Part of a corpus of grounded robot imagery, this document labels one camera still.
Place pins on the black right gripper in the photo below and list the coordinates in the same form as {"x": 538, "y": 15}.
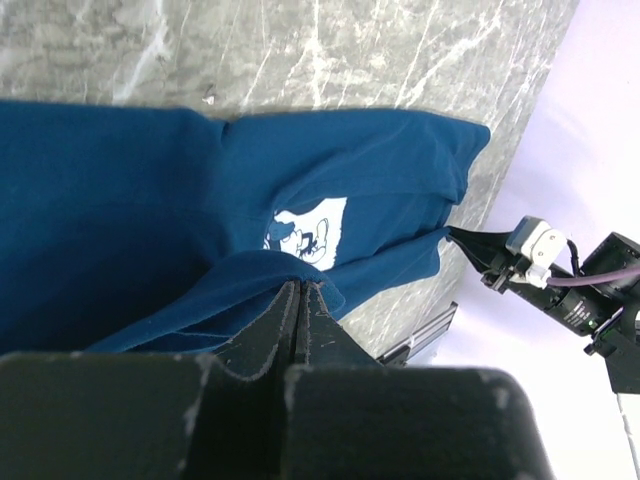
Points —
{"x": 501, "y": 271}

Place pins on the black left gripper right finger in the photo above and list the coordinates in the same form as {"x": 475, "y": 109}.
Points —
{"x": 348, "y": 417}

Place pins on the blue printed t-shirt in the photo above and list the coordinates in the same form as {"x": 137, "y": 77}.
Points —
{"x": 139, "y": 229}

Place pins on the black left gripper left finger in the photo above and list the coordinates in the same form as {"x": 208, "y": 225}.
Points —
{"x": 151, "y": 416}

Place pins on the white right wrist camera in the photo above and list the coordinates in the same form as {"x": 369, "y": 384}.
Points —
{"x": 540, "y": 243}

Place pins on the aluminium frame rail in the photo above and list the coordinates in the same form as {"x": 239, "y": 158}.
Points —
{"x": 424, "y": 339}

